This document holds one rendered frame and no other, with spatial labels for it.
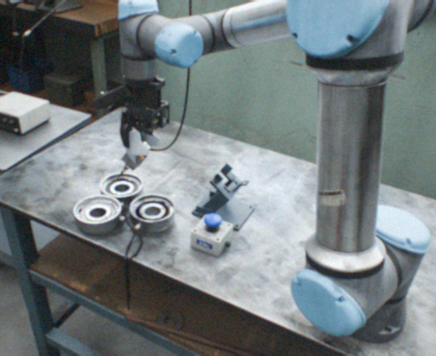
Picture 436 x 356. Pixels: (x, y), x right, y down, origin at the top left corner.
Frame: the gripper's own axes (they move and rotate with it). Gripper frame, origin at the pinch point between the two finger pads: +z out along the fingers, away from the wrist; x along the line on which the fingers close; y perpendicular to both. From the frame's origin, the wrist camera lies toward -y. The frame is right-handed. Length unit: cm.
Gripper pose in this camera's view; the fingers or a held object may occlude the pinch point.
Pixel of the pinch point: (136, 154)
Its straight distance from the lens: 106.1
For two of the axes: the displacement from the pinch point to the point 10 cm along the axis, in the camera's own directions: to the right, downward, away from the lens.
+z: -0.6, 8.3, 5.6
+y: 8.9, 2.9, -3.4
